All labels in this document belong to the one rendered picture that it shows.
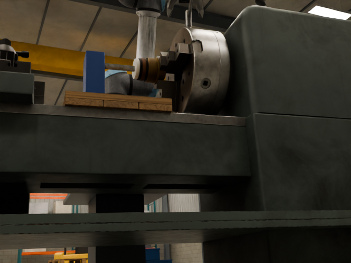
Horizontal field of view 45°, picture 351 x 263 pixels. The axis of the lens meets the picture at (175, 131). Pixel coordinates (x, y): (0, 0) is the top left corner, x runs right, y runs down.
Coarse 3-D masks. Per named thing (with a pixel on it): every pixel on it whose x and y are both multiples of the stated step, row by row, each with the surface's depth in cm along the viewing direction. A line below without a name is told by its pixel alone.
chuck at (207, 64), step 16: (192, 32) 138; (208, 32) 141; (208, 48) 135; (192, 64) 133; (208, 64) 134; (176, 80) 151; (192, 80) 133; (192, 96) 135; (208, 96) 136; (192, 112) 141; (208, 112) 142
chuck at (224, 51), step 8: (216, 32) 144; (224, 40) 139; (224, 48) 137; (224, 56) 136; (224, 64) 135; (224, 72) 135; (224, 80) 136; (224, 88) 136; (216, 96) 137; (224, 96) 138; (216, 104) 139; (216, 112) 142
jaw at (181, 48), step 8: (176, 48) 137; (184, 48) 135; (192, 48) 135; (200, 48) 135; (160, 56) 140; (168, 56) 139; (176, 56) 137; (184, 56) 136; (160, 64) 139; (168, 64) 139; (176, 64) 139; (184, 64) 140
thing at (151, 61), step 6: (144, 60) 141; (150, 60) 141; (156, 60) 142; (144, 66) 139; (150, 66) 140; (156, 66) 140; (144, 72) 140; (150, 72) 140; (156, 72) 140; (162, 72) 142; (138, 78) 141; (144, 78) 141; (150, 78) 141; (156, 78) 141; (162, 78) 144
